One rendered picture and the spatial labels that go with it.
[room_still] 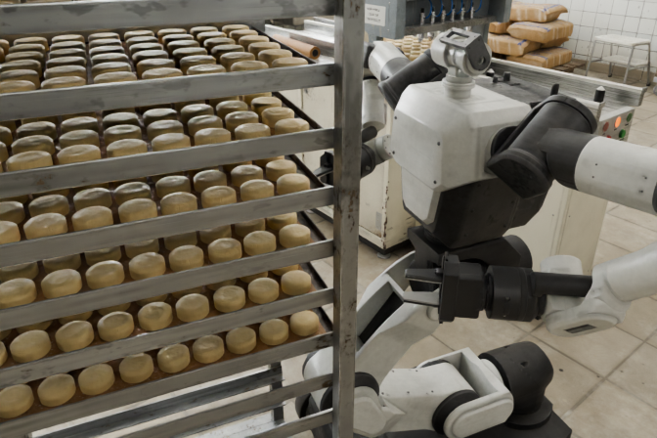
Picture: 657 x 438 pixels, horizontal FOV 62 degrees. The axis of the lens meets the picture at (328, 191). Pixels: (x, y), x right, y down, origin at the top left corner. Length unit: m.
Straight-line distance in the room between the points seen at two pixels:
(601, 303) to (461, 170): 0.32
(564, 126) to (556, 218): 1.17
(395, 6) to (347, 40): 1.45
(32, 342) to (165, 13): 0.50
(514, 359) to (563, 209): 0.67
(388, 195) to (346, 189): 1.62
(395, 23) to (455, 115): 1.17
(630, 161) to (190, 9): 0.62
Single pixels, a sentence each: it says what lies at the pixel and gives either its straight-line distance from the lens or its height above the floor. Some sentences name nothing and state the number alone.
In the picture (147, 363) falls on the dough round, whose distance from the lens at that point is 0.94.
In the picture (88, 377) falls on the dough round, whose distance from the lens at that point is 0.95.
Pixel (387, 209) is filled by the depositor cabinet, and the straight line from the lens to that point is 2.42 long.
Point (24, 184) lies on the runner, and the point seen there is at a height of 1.14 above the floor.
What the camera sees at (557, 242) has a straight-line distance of 2.15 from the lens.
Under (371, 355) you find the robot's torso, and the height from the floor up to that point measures 0.56.
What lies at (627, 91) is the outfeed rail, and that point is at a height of 0.89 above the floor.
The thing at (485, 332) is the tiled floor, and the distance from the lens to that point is 2.26.
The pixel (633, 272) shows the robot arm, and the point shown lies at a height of 0.97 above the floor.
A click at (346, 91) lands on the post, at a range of 0.72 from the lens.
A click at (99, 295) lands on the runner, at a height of 0.97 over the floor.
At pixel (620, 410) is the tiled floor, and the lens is 2.13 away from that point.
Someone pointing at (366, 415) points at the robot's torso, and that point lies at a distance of 1.30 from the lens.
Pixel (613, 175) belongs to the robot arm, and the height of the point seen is 1.09.
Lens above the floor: 1.41
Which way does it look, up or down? 26 degrees down
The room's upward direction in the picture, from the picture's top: straight up
